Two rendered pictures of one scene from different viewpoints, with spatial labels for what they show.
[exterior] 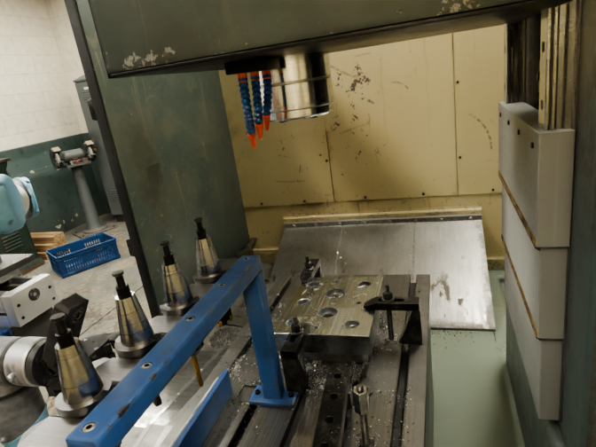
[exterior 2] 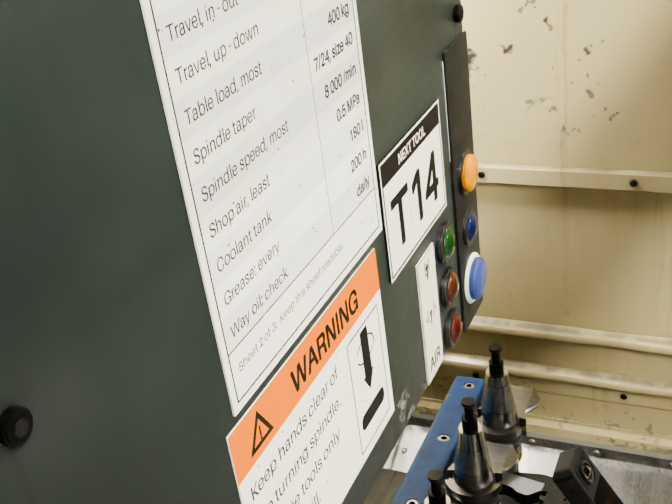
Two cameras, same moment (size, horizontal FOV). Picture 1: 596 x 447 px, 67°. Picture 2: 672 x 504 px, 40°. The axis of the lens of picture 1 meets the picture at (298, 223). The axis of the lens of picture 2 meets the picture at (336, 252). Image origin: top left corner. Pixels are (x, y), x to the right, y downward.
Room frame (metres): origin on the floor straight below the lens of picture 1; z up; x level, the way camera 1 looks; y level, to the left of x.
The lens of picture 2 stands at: (1.35, 0.25, 1.94)
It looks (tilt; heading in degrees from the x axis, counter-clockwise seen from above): 28 degrees down; 189
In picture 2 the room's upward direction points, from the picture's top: 8 degrees counter-clockwise
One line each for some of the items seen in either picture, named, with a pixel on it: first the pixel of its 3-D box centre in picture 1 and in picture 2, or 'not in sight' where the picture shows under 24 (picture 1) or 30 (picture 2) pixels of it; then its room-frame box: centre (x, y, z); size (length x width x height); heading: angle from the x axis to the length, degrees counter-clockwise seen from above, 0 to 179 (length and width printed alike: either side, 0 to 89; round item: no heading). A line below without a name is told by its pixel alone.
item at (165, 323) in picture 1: (162, 325); not in sight; (0.62, 0.23, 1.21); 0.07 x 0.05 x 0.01; 71
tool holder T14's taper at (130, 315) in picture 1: (131, 317); (471, 452); (0.56, 0.25, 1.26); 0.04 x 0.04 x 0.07
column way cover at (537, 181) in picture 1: (524, 239); not in sight; (0.85, -0.46, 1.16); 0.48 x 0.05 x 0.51; 161
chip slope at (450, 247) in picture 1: (369, 276); not in sight; (1.63, -0.25, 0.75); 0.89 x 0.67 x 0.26; 71
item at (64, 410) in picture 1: (86, 400); (499, 426); (0.46, 0.28, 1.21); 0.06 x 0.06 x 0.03
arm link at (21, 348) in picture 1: (34, 362); not in sight; (0.63, 0.44, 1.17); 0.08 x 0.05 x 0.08; 161
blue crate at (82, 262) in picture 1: (83, 254); not in sight; (4.46, 2.24, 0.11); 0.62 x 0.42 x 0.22; 130
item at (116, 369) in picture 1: (116, 372); (487, 456); (0.51, 0.26, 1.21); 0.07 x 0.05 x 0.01; 71
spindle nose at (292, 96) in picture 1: (294, 87); not in sight; (1.00, -0.04, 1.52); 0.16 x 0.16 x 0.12
